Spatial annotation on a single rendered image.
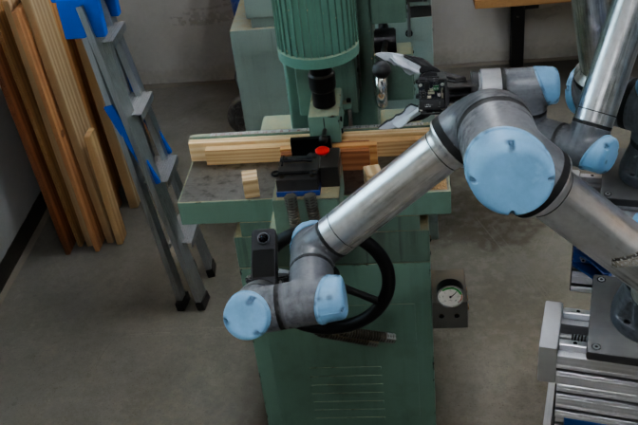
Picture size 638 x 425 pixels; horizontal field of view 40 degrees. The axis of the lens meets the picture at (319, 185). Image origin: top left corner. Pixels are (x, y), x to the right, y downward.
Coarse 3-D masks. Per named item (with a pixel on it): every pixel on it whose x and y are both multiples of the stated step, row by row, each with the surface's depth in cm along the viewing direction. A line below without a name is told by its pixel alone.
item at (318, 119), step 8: (336, 88) 202; (336, 96) 199; (312, 104) 196; (336, 104) 195; (312, 112) 193; (320, 112) 193; (328, 112) 193; (336, 112) 192; (344, 112) 206; (312, 120) 192; (320, 120) 192; (328, 120) 192; (336, 120) 192; (312, 128) 193; (320, 128) 193; (328, 128) 193; (336, 128) 193; (312, 136) 194; (336, 136) 194
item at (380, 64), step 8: (384, 24) 206; (376, 32) 199; (384, 32) 199; (392, 32) 198; (376, 40) 198; (384, 40) 198; (392, 40) 198; (376, 48) 199; (384, 48) 186; (392, 48) 199; (376, 64) 164; (384, 64) 164; (376, 72) 164; (384, 72) 164
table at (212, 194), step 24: (192, 168) 205; (216, 168) 204; (240, 168) 203; (264, 168) 202; (192, 192) 196; (216, 192) 195; (240, 192) 194; (264, 192) 193; (432, 192) 187; (192, 216) 194; (216, 216) 194; (240, 216) 194; (264, 216) 193
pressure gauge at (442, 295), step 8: (448, 280) 194; (456, 280) 194; (440, 288) 194; (448, 288) 193; (456, 288) 193; (440, 296) 194; (448, 296) 194; (456, 296) 194; (464, 296) 194; (440, 304) 195; (448, 304) 195; (456, 304) 195
